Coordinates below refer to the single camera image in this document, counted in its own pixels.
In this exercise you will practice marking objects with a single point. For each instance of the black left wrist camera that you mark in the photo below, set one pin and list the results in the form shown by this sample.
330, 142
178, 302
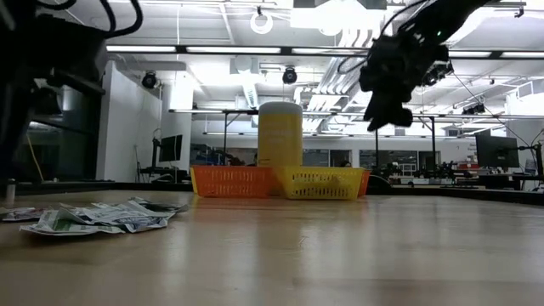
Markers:
76, 47

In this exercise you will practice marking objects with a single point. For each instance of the yellow plastic basket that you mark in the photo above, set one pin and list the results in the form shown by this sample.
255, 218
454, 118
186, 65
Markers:
192, 180
321, 183

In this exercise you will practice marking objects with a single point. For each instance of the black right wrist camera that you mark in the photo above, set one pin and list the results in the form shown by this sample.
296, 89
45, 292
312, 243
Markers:
376, 64

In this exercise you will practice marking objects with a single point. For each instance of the white pad packet dark print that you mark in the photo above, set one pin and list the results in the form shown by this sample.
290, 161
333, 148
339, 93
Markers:
136, 221
163, 207
21, 213
115, 205

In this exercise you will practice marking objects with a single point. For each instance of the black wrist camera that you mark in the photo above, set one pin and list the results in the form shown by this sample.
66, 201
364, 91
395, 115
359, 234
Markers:
76, 47
376, 64

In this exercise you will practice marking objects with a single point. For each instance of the black background robot arm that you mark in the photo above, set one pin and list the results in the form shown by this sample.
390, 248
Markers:
231, 160

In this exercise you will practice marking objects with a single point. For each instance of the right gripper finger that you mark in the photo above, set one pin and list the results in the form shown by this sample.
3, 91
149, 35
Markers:
390, 115
374, 115

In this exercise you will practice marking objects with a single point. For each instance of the orange plastic basket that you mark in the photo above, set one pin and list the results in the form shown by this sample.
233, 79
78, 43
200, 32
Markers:
365, 183
231, 182

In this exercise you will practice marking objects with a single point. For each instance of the yellow canister white lid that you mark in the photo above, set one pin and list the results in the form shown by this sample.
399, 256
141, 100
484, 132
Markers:
280, 136

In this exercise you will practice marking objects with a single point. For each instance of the small white cylinder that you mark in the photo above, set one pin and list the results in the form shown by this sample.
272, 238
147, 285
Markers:
10, 191

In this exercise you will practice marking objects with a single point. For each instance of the green striped bandage packet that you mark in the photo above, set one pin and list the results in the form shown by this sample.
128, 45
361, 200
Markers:
64, 226

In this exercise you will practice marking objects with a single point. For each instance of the black ceiling camera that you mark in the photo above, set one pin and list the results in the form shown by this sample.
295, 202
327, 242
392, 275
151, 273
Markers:
475, 109
440, 74

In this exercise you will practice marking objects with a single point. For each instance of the dark office desk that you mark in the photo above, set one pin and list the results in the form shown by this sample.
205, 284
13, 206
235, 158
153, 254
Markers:
163, 172
501, 180

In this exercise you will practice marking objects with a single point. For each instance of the black round ceiling spotlight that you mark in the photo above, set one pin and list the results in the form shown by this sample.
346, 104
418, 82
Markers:
149, 80
289, 76

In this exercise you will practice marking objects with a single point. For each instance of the black computer monitor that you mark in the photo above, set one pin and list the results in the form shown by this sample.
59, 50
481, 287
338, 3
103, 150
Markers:
171, 148
497, 151

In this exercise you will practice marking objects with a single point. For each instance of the person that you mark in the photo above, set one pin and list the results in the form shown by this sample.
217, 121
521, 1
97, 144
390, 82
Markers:
345, 163

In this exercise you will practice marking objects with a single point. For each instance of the long overhead light bar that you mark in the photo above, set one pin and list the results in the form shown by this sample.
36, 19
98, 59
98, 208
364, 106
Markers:
234, 49

